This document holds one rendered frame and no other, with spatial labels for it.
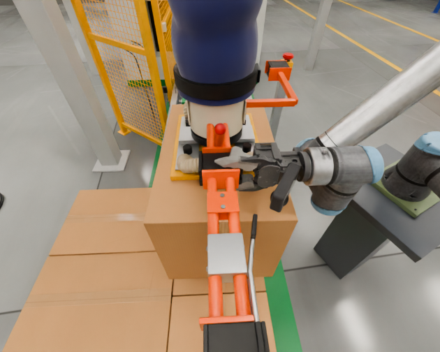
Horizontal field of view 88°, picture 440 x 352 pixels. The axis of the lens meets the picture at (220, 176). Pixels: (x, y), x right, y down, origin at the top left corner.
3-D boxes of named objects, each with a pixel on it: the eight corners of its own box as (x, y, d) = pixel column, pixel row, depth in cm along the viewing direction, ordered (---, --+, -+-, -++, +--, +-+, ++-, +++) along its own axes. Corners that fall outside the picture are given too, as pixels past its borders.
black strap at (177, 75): (178, 66, 71) (177, 52, 68) (252, 64, 71) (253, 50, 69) (171, 102, 55) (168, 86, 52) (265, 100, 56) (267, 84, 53)
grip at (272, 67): (264, 72, 96) (266, 60, 93) (284, 72, 97) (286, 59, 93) (268, 81, 90) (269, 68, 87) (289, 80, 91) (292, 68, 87)
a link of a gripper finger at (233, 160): (214, 148, 52) (250, 156, 55) (214, 166, 48) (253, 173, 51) (217, 137, 50) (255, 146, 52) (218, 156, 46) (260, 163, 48)
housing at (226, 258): (206, 245, 43) (205, 233, 40) (242, 244, 43) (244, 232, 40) (207, 284, 38) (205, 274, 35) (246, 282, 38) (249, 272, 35)
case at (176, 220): (182, 169, 128) (172, 104, 99) (253, 167, 128) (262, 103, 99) (168, 279, 87) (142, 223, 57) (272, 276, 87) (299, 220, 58)
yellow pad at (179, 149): (179, 118, 91) (177, 107, 87) (204, 117, 91) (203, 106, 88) (170, 181, 68) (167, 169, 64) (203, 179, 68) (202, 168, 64)
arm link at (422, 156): (420, 155, 103) (448, 123, 89) (451, 184, 92) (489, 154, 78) (389, 160, 101) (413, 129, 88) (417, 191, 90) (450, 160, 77)
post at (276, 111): (260, 165, 224) (281, 59, 150) (267, 165, 224) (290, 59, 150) (262, 170, 219) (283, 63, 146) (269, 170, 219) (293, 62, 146)
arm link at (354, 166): (373, 193, 55) (397, 165, 47) (322, 195, 55) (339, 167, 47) (356, 165, 61) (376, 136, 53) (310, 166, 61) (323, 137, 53)
